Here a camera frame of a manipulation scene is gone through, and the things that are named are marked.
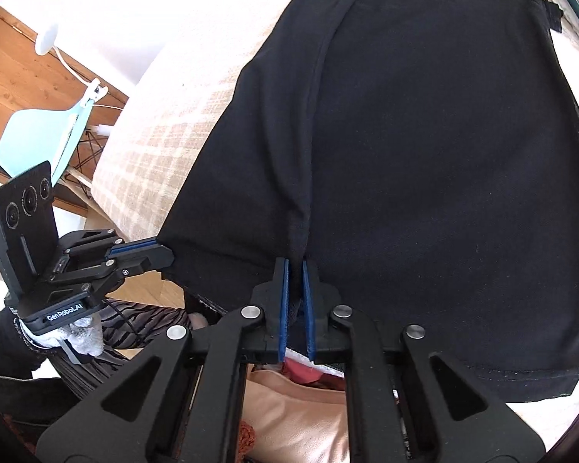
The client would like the light blue chair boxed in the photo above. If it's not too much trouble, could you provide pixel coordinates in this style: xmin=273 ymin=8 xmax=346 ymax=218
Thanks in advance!
xmin=0 ymin=79 xmax=113 ymax=218

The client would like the peach cloth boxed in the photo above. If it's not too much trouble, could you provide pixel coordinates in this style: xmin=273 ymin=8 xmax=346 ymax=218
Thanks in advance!
xmin=241 ymin=369 xmax=355 ymax=463

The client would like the black t-shirt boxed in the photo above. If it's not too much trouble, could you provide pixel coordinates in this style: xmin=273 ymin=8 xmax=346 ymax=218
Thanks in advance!
xmin=158 ymin=0 xmax=579 ymax=403

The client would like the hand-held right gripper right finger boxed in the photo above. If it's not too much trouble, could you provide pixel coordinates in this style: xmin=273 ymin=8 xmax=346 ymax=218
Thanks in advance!
xmin=301 ymin=259 xmax=546 ymax=463

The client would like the black cable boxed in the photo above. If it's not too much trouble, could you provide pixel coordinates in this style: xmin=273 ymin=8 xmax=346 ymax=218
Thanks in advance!
xmin=101 ymin=298 xmax=143 ymax=341

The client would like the person's left forearm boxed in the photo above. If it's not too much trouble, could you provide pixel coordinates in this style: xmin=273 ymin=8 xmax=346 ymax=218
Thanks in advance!
xmin=0 ymin=305 xmax=59 ymax=379

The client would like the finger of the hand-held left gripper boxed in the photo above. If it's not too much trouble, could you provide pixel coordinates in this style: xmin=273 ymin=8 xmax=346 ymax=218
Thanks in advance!
xmin=107 ymin=237 xmax=174 ymax=264
xmin=84 ymin=253 xmax=175 ymax=295

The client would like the pink plaid blanket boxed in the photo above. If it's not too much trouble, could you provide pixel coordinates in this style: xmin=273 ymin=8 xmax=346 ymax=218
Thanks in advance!
xmin=89 ymin=0 xmax=579 ymax=451

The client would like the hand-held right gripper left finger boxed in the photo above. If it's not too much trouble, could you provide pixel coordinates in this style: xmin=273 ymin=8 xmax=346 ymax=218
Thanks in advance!
xmin=36 ymin=257 xmax=290 ymax=463

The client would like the white desk lamp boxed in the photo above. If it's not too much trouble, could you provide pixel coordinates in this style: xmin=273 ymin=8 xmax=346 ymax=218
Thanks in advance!
xmin=34 ymin=23 xmax=111 ymax=108

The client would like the person's striped dark skirt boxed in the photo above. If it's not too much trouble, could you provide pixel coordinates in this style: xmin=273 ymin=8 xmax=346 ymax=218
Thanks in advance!
xmin=53 ymin=298 xmax=210 ymax=396

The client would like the person's left hand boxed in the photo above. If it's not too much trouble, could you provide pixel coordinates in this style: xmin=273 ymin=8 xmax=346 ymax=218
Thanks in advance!
xmin=53 ymin=309 xmax=106 ymax=362

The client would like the wooden desk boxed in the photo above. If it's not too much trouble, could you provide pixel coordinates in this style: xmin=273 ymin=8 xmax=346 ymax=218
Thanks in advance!
xmin=0 ymin=6 xmax=130 ymax=177

